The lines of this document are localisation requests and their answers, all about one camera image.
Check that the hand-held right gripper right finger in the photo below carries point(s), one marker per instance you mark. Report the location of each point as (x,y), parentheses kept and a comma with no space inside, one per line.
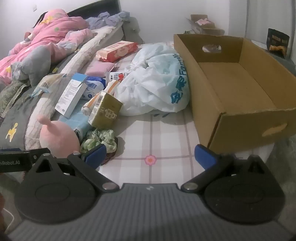
(204,158)

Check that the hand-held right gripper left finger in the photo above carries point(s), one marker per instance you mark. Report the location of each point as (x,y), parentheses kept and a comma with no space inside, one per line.
(96,154)

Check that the green floral scrunchie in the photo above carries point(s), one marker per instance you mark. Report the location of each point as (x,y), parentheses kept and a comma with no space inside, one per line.
(101,136)

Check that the gold tissue pack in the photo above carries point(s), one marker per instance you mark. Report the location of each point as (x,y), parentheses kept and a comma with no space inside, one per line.
(106,111)

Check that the white and blue carton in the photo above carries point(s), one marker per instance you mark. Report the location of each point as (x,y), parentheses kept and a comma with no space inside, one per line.
(69,95)

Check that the blue and white wipes pack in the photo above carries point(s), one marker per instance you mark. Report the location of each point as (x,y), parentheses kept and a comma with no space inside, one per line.
(93,87)

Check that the large cardboard box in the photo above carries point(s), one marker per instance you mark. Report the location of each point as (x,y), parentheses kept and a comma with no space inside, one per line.
(231,88)

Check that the clear plastic packet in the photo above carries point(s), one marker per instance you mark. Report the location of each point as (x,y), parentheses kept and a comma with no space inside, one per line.
(49,82)

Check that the pink soft pack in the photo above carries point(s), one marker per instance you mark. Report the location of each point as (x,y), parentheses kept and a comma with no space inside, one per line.
(99,68)

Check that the light blue soft pack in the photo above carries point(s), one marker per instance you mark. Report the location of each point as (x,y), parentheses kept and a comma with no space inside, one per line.
(74,122)

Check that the grey blanket with yellow print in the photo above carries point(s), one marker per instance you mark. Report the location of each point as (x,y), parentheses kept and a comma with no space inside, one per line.
(13,120)

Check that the pink plush toy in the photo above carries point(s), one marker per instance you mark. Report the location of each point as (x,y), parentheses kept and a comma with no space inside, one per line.
(57,136)

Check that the plaid bed sheet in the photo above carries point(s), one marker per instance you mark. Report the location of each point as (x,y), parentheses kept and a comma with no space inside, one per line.
(161,139)

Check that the orange striped white packet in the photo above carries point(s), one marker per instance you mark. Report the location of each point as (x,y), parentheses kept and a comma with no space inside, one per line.
(92,103)

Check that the white bottle with red label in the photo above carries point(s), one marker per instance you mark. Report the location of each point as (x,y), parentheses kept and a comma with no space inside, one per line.
(115,75)

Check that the white plastic bag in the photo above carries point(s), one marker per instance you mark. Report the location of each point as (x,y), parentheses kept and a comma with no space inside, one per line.
(150,88)

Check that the cream ruffled blanket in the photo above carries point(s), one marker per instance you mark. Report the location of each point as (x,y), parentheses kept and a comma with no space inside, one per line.
(76,55)

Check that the red wet wipes pack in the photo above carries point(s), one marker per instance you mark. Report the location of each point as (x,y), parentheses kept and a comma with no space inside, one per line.
(118,51)

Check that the small cardboard box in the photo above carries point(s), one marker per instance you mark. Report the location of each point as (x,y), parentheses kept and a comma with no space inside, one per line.
(208,29)

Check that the pink quilt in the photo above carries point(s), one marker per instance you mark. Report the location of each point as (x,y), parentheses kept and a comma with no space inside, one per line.
(46,34)

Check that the purple clothes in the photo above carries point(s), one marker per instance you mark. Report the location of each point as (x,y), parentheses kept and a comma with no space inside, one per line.
(104,22)

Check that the pink packet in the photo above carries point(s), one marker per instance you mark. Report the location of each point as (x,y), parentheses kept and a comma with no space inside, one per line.
(203,21)

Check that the dark snack bag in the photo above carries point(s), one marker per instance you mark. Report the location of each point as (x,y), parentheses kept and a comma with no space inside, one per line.
(277,39)

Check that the dark headboard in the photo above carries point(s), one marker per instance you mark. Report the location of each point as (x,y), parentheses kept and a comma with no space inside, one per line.
(92,8)

